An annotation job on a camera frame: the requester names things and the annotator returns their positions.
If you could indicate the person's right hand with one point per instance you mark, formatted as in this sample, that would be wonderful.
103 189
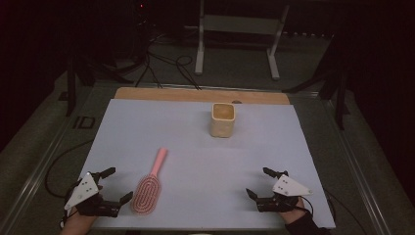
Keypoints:
293 213

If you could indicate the white metal stand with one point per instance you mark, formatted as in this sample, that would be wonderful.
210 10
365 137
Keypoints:
199 49

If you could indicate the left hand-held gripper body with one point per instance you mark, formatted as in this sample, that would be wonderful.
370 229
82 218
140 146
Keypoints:
93 204

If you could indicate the white table mat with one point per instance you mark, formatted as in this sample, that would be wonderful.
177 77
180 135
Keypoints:
202 169

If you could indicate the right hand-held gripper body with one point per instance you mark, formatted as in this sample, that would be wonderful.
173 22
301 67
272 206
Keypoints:
288 188

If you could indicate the beige square cup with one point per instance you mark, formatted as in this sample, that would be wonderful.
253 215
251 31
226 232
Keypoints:
222 125

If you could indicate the black stand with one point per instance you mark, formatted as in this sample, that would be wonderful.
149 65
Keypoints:
341 104
70 88

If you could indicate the person's left hand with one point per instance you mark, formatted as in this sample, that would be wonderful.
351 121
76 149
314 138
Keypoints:
78 225

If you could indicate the person's black right sleeve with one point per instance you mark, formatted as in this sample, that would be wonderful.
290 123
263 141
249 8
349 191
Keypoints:
306 225

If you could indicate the dark device with red light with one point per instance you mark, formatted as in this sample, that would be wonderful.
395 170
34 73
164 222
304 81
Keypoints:
141 9

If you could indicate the pink hairbrush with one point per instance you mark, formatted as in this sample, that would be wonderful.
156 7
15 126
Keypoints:
147 194

